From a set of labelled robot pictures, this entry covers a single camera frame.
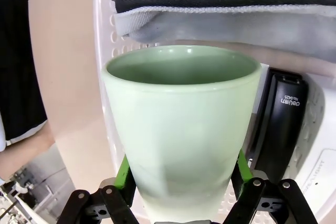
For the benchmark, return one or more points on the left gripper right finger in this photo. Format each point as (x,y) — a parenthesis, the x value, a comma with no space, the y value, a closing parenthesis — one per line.
(275,205)

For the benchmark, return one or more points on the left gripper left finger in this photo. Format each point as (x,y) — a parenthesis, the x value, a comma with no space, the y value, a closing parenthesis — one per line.
(105,208)

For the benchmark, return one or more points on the white rectangular box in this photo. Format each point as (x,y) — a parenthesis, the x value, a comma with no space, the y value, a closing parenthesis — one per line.
(328,182)

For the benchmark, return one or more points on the black stapler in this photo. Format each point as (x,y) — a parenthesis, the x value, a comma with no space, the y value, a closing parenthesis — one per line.
(283,119)

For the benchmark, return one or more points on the pale green cup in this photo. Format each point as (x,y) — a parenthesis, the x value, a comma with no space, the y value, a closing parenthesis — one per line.
(178,129)

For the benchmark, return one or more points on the grey pencil case black zipper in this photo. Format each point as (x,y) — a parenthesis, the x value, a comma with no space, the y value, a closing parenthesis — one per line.
(210,24)

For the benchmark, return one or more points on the person's right forearm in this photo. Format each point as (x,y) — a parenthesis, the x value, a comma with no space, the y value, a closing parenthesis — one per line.
(11,158)

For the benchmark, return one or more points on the white perforated plastic basket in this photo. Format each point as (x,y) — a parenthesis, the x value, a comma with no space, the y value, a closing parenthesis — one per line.
(103,24)

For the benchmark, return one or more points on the person's right hand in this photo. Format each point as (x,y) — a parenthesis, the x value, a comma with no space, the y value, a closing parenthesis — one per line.
(39,142)

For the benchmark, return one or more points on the light blue sweater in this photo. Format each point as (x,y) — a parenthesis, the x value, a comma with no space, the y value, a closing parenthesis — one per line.
(2,134)

